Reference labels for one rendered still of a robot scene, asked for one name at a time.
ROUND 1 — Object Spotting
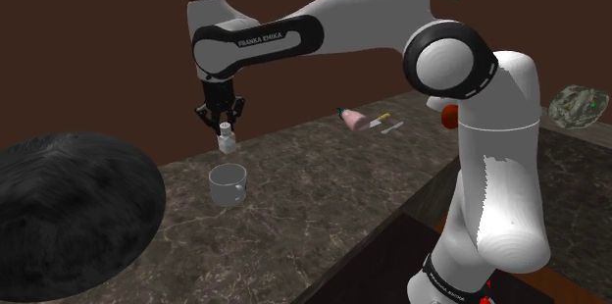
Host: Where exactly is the yellow-handled knife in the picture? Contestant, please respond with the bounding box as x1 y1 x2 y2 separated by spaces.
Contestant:
368 112 391 130

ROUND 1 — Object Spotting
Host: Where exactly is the grey mug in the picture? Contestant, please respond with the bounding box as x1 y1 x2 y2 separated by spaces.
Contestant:
208 162 249 209

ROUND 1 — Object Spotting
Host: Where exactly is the green camouflage lump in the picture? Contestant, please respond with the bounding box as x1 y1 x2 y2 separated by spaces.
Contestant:
546 83 611 130

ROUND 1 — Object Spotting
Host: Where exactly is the small white bottle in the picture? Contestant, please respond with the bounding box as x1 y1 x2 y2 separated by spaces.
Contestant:
217 121 238 156

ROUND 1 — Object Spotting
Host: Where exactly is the red round thing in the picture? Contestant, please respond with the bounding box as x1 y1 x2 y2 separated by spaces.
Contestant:
439 103 460 130

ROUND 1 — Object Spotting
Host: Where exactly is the pink bottle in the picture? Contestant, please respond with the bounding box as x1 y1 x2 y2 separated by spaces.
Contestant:
336 106 372 133

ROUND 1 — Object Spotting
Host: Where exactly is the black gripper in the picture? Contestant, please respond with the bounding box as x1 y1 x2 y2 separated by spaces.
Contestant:
193 78 247 134

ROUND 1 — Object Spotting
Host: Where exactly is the large black furry dome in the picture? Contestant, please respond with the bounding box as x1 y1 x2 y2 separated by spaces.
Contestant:
0 130 168 304

